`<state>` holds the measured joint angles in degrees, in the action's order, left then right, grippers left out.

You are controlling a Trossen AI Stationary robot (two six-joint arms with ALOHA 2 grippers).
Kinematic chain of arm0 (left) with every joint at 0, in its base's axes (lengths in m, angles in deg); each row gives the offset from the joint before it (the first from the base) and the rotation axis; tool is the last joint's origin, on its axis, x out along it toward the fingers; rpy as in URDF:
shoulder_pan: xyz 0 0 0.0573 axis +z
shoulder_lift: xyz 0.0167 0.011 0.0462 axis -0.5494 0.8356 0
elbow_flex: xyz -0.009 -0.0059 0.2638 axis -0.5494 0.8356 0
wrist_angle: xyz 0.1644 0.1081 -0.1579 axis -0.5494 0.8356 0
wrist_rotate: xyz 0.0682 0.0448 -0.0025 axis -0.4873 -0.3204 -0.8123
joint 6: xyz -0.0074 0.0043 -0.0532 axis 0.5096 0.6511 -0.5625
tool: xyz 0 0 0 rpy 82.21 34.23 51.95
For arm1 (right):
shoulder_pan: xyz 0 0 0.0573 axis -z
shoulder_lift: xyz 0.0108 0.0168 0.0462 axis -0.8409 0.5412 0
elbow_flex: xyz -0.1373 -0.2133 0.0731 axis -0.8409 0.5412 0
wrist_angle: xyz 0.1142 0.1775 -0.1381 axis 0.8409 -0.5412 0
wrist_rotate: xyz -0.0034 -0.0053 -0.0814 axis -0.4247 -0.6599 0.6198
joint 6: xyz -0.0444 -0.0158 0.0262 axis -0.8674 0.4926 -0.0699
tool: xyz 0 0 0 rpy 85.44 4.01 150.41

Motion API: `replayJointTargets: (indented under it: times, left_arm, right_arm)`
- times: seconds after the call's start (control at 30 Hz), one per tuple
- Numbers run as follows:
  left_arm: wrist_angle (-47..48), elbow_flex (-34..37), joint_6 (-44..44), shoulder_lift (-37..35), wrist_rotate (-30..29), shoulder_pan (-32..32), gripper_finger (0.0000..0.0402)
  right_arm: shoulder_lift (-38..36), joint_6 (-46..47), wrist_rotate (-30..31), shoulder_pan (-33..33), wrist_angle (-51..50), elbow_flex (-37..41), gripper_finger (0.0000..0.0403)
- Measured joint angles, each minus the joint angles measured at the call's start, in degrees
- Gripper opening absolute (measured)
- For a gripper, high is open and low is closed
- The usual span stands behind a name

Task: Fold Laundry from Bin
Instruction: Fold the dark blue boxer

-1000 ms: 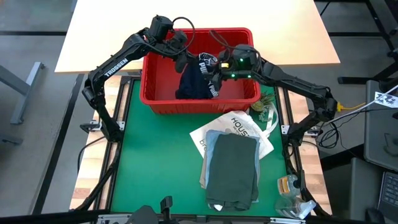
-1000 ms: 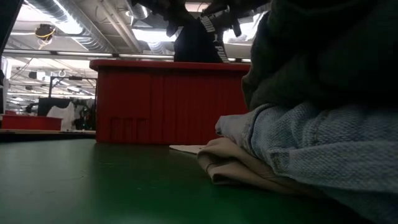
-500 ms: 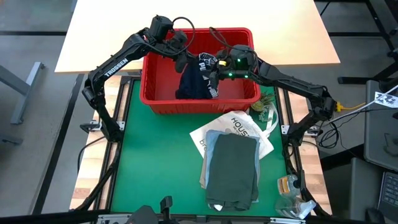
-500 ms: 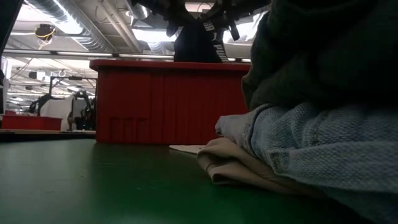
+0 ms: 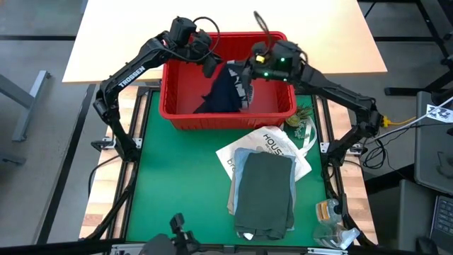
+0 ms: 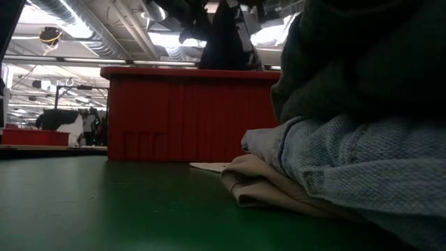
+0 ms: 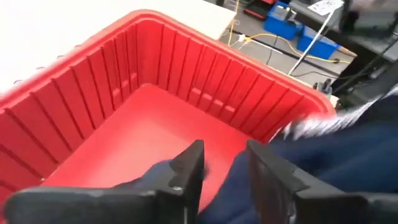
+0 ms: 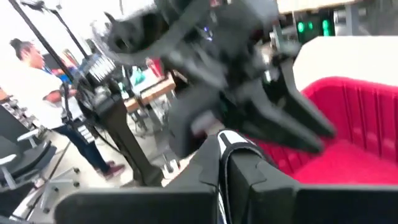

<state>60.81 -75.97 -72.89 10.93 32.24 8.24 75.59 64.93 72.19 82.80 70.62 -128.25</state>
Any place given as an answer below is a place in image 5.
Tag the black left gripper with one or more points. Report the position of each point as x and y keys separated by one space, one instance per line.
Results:
x=201 y=46

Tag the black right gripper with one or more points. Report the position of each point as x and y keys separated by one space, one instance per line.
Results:
x=262 y=65

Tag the navy blue garment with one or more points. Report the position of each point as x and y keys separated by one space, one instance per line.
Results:
x=223 y=95

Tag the light blue jeans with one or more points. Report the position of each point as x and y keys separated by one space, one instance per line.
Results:
x=239 y=170

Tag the dark green garment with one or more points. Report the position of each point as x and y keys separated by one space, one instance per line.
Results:
x=265 y=195

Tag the khaki shorts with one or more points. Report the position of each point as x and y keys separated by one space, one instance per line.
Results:
x=230 y=202

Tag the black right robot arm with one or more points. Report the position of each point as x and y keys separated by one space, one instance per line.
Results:
x=336 y=92

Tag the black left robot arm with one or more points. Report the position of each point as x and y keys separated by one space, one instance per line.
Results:
x=131 y=76

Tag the red plastic laundry bin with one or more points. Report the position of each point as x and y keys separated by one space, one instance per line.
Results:
x=184 y=92

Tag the white printed tote bag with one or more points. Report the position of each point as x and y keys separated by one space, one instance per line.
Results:
x=269 y=140

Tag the green succulent plant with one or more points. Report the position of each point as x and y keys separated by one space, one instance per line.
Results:
x=299 y=118

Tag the light wood desk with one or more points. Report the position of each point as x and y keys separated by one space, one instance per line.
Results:
x=336 y=35

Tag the green table mat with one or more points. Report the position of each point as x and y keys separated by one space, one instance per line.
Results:
x=177 y=177

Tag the clear bottle orange label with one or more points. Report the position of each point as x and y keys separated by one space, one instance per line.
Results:
x=329 y=212

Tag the clear spray bottle white nozzle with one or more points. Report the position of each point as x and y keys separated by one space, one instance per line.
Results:
x=339 y=237

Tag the silver aluminium bar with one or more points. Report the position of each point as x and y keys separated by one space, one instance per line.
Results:
x=327 y=251
x=124 y=248

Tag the grey metal table leg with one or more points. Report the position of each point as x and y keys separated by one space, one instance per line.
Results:
x=24 y=99

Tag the black white patterned card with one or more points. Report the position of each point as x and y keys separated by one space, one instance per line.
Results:
x=439 y=113

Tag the grey chair seat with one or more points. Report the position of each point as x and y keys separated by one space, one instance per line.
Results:
x=431 y=148

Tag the grey side desk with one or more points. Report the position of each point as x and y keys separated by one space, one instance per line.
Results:
x=412 y=212

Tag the black keyboard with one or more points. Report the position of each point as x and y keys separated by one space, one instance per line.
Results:
x=444 y=216

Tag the black computer mouse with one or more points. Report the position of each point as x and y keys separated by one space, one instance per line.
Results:
x=426 y=246

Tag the black metal table frame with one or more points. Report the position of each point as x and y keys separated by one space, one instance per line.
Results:
x=124 y=212

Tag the small black camera box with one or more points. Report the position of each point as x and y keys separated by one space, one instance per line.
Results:
x=229 y=250

